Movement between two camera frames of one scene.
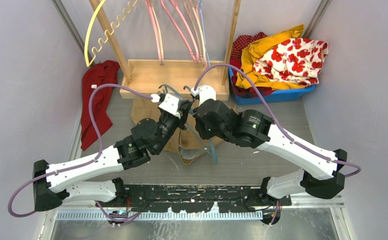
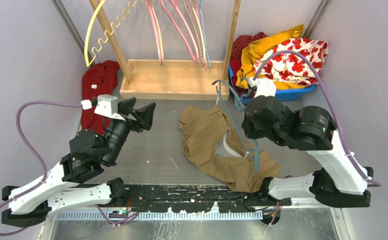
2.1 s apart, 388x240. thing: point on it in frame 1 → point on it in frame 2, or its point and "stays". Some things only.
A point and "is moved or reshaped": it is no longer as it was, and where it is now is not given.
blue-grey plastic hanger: (190, 124) → (254, 143)
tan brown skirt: (187, 143) is moved or reshaped
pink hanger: (157, 30) stays
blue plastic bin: (292, 94) stays
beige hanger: (203, 59) stays
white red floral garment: (298, 60) stays
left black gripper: (184, 111) → (145, 115)
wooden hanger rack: (159, 76) stays
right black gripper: (204, 133) → (250, 131)
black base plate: (201, 198) stays
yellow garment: (253, 49) stays
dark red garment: (101, 73) stays
